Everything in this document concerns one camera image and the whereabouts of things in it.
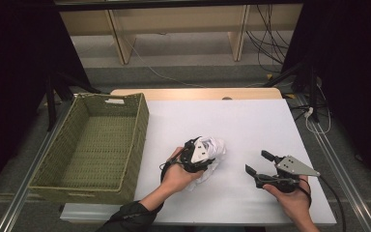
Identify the bundle of black cables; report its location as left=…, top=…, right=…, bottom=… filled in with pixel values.
left=244, top=4, right=294, bottom=73

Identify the aluminium floor rail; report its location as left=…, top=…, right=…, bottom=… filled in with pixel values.
left=294, top=95, right=371, bottom=232
left=0, top=95, right=78, bottom=232

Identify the white cable with plug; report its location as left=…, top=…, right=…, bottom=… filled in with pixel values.
left=303, top=106, right=332, bottom=135

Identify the black curtain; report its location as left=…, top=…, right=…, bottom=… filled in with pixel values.
left=281, top=0, right=371, bottom=196
left=0, top=0, right=92, bottom=202

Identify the wooden table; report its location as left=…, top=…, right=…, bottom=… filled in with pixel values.
left=110, top=87, right=284, bottom=102

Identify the person's left hand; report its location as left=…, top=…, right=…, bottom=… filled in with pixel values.
left=159, top=146, right=206, bottom=196

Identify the black tripod stand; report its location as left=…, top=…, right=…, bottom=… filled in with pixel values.
left=43, top=71, right=101, bottom=132
left=263, top=60, right=328, bottom=124

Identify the green woven basket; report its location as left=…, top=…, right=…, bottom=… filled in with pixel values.
left=28, top=92, right=150, bottom=205

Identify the white cloth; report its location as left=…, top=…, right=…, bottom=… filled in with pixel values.
left=185, top=135, right=227, bottom=191

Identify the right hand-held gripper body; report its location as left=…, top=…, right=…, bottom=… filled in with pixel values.
left=264, top=155, right=321, bottom=194

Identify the black wrist strap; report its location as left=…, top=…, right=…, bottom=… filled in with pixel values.
left=298, top=176, right=313, bottom=208

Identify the white table cover board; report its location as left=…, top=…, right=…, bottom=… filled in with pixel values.
left=60, top=99, right=337, bottom=226

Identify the person's right hand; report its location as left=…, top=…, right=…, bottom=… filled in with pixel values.
left=263, top=174, right=313, bottom=224

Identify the wooden shelf unit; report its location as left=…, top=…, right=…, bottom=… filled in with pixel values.
left=59, top=4, right=303, bottom=66

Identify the thin white floor cable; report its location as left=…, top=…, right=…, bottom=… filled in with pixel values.
left=121, top=34, right=207, bottom=89

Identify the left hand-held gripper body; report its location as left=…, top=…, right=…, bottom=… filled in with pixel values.
left=180, top=138, right=213, bottom=173

